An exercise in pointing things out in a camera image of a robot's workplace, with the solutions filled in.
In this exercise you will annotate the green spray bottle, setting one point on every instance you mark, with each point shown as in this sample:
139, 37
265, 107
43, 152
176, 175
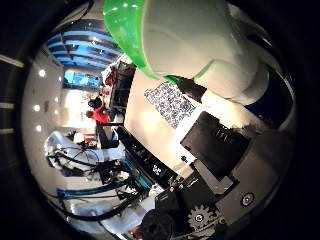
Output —
183, 43

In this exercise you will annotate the blue patterned cloth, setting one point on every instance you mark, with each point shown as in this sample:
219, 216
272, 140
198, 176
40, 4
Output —
170, 103

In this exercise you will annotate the black and white marker tag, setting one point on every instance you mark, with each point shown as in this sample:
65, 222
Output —
156, 170

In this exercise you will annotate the black equipment rack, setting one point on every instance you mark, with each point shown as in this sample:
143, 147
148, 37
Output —
120, 85

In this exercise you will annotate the person in red shirt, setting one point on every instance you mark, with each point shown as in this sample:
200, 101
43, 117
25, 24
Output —
99, 112

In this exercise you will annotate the person in red and white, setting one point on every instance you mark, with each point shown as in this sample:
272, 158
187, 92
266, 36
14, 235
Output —
110, 76

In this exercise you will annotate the blue metal bar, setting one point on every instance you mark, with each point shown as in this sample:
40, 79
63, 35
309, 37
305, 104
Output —
96, 191

